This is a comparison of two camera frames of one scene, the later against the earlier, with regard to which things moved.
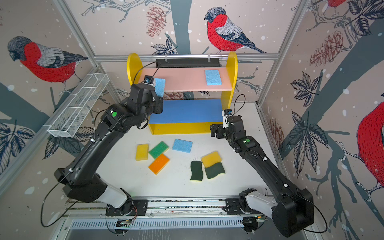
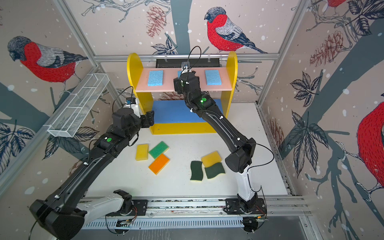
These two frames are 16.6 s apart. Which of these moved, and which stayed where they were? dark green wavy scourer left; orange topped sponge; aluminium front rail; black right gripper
Moved: black right gripper
Stayed: aluminium front rail; dark green wavy scourer left; orange topped sponge
